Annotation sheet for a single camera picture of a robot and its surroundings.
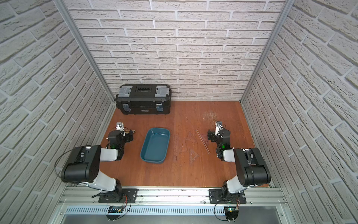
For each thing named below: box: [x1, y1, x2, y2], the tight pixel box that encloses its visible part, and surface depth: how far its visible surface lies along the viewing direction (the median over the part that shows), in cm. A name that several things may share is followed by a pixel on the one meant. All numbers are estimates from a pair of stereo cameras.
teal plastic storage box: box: [140, 127, 171, 163], surface depth 94 cm
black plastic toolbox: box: [115, 83, 172, 115], surface depth 102 cm
